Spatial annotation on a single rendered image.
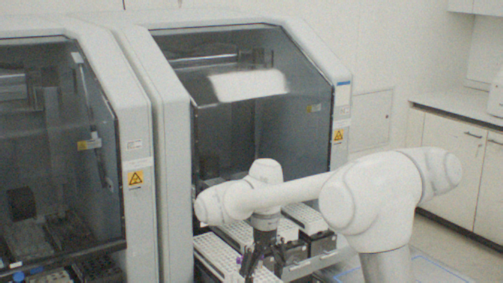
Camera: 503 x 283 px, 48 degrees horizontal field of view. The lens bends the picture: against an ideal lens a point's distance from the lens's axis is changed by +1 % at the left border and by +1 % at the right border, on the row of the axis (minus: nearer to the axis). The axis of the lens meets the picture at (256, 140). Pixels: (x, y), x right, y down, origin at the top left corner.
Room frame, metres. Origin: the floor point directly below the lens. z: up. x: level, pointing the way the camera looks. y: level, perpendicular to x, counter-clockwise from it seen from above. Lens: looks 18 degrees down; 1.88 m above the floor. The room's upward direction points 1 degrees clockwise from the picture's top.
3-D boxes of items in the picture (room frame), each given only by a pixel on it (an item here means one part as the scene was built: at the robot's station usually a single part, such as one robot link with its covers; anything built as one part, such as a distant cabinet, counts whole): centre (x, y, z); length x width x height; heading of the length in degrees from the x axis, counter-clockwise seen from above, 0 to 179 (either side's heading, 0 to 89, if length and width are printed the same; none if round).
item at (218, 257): (1.76, 0.12, 0.83); 0.30 x 0.10 x 0.06; 34
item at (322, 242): (2.25, -0.10, 0.78); 0.73 x 0.14 x 0.09; 34
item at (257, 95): (2.12, 0.09, 1.28); 0.61 x 0.51 x 0.63; 124
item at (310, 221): (2.13, -0.18, 0.83); 0.30 x 0.10 x 0.06; 34
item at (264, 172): (1.52, -0.02, 1.23); 0.13 x 0.11 x 0.16; 129
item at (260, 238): (1.53, -0.03, 1.04); 0.08 x 0.07 x 0.09; 124
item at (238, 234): (1.96, 0.08, 0.83); 0.30 x 0.10 x 0.06; 34
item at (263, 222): (1.53, -0.03, 1.12); 0.09 x 0.09 x 0.06
